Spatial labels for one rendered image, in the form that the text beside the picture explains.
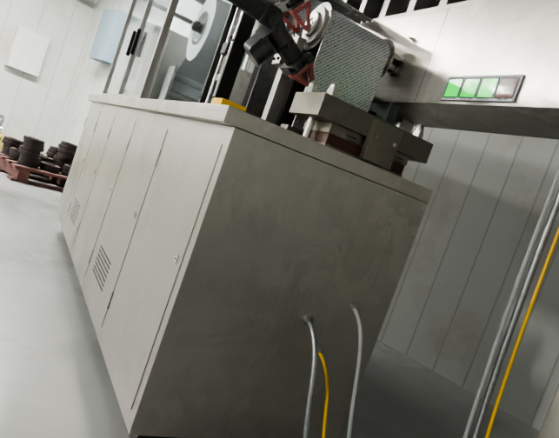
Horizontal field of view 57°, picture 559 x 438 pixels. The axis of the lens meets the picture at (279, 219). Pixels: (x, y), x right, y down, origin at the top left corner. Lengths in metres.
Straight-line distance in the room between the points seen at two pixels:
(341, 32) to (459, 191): 2.04
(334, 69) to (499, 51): 0.45
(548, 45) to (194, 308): 1.04
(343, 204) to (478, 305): 2.07
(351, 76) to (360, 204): 0.44
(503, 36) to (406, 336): 2.35
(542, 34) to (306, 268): 0.81
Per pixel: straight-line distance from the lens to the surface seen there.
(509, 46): 1.51
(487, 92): 1.47
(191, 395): 1.35
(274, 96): 1.59
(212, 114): 1.24
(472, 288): 3.33
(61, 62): 8.63
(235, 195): 1.20
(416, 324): 3.47
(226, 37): 1.96
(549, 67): 1.40
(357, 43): 1.64
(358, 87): 1.64
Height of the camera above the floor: 0.78
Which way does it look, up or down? 4 degrees down
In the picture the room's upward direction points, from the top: 20 degrees clockwise
